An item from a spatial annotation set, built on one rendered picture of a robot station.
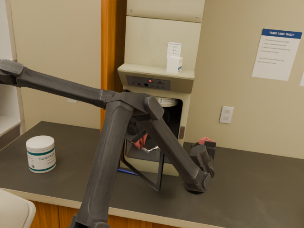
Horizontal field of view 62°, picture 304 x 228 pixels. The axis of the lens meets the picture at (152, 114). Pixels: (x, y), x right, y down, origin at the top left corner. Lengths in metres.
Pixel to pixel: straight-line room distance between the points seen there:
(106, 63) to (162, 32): 0.27
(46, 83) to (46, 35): 0.88
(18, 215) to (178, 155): 0.47
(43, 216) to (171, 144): 0.83
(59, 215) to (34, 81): 0.68
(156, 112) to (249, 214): 0.75
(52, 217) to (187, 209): 0.65
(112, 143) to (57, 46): 1.23
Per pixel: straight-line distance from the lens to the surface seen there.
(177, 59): 1.06
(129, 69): 1.07
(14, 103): 2.07
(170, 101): 1.24
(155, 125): 0.74
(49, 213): 1.39
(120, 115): 0.66
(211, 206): 1.26
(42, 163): 1.38
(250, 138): 1.79
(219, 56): 1.59
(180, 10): 1.13
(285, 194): 1.51
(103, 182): 0.63
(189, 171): 0.88
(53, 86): 0.95
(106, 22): 1.09
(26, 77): 0.96
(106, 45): 1.10
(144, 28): 1.15
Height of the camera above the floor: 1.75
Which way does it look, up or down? 23 degrees down
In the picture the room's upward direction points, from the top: 5 degrees clockwise
